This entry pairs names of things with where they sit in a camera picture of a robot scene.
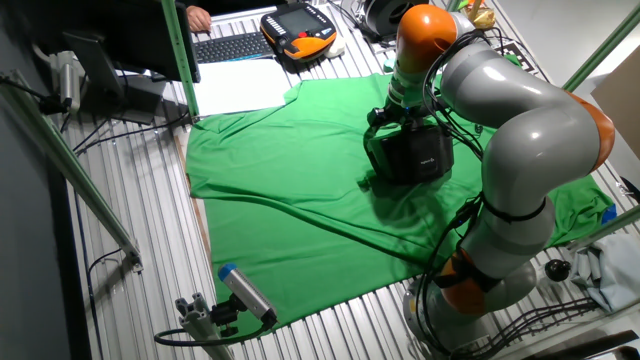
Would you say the thin black floor cable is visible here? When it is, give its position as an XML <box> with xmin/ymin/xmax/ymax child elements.
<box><xmin>85</xmin><ymin>247</ymin><xmax>125</xmax><ymax>360</ymax></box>

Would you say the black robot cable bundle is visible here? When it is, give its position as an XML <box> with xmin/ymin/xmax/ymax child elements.
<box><xmin>416</xmin><ymin>29</ymin><xmax>501</xmax><ymax>357</ymax></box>

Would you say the black keyboard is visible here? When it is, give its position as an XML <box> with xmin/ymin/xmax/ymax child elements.
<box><xmin>192</xmin><ymin>30</ymin><xmax>276</xmax><ymax>65</ymax></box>

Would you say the black sleeved right forearm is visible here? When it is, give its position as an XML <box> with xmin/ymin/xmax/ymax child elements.
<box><xmin>177</xmin><ymin>0</ymin><xmax>291</xmax><ymax>16</ymax></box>

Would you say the black camera cable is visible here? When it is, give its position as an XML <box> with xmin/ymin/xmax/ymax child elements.
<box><xmin>153</xmin><ymin>319</ymin><xmax>274</xmax><ymax>348</ymax></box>

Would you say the green cloth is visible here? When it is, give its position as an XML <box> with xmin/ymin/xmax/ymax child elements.
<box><xmin>184</xmin><ymin>52</ymin><xmax>617</xmax><ymax>334</ymax></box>

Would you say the black camera clamp mount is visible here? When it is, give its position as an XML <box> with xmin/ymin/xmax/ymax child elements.
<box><xmin>209</xmin><ymin>294</ymin><xmax>241</xmax><ymax>337</ymax></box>

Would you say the black flat bar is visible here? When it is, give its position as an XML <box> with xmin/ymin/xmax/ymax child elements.
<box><xmin>519</xmin><ymin>329</ymin><xmax>640</xmax><ymax>360</ymax></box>

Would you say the green frame beam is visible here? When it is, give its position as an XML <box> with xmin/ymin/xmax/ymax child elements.
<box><xmin>160</xmin><ymin>0</ymin><xmax>200</xmax><ymax>121</ymax></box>
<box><xmin>567</xmin><ymin>204</ymin><xmax>640</xmax><ymax>251</ymax></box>
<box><xmin>562</xmin><ymin>2</ymin><xmax>640</xmax><ymax>94</ymax></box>
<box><xmin>0</xmin><ymin>69</ymin><xmax>144</xmax><ymax>274</ymax></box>

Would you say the black plug cable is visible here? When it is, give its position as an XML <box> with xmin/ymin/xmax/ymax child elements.
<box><xmin>0</xmin><ymin>74</ymin><xmax>69</xmax><ymax>115</ymax></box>

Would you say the aluminium extrusion post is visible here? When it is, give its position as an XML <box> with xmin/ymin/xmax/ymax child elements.
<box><xmin>174</xmin><ymin>293</ymin><xmax>236</xmax><ymax>360</ymax></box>

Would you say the black monitor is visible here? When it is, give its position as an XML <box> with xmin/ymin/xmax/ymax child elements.
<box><xmin>14</xmin><ymin>0</ymin><xmax>202</xmax><ymax>126</ymax></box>

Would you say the silver cylindrical camera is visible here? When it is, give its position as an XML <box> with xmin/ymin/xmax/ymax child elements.
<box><xmin>55</xmin><ymin>49</ymin><xmax>84</xmax><ymax>114</ymax></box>

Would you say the black round knob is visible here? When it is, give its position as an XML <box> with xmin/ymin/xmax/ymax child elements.
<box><xmin>543</xmin><ymin>258</ymin><xmax>572</xmax><ymax>283</ymax></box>

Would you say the black tool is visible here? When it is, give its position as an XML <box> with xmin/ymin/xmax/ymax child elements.
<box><xmin>619</xmin><ymin>174</ymin><xmax>640</xmax><ymax>204</ymax></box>

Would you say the black floor cable bundle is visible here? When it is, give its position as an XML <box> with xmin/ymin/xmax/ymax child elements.
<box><xmin>462</xmin><ymin>297</ymin><xmax>601</xmax><ymax>359</ymax></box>

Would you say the white paper sheet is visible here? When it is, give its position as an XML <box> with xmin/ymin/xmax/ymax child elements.
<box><xmin>192</xmin><ymin>58</ymin><xmax>293</xmax><ymax>119</ymax></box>

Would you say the brown cardboard panel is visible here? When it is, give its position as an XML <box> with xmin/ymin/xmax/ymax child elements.
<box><xmin>590</xmin><ymin>44</ymin><xmax>640</xmax><ymax>161</ymax></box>

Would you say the black monitor cable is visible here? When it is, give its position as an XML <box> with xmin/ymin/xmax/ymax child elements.
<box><xmin>72</xmin><ymin>107</ymin><xmax>191</xmax><ymax>154</ymax></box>

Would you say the person right hand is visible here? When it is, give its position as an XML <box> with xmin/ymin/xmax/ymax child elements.
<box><xmin>186</xmin><ymin>4</ymin><xmax>213</xmax><ymax>34</ymax></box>

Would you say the orange black teach pendant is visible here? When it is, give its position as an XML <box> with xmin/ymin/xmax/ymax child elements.
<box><xmin>259</xmin><ymin>2</ymin><xmax>339</xmax><ymax>62</ymax></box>

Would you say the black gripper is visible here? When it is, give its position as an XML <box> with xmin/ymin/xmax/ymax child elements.
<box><xmin>367</xmin><ymin>105</ymin><xmax>419</xmax><ymax>132</ymax></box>

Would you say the silver camera blue end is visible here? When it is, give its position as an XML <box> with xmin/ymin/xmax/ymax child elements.
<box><xmin>217</xmin><ymin>263</ymin><xmax>279</xmax><ymax>326</ymax></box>

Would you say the grey crumpled cloth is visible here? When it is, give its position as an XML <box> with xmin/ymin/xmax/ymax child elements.
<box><xmin>569</xmin><ymin>233</ymin><xmax>640</xmax><ymax>314</ymax></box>

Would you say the black white fiducial tag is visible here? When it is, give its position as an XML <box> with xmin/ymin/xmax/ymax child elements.
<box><xmin>499</xmin><ymin>41</ymin><xmax>539</xmax><ymax>76</ymax></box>

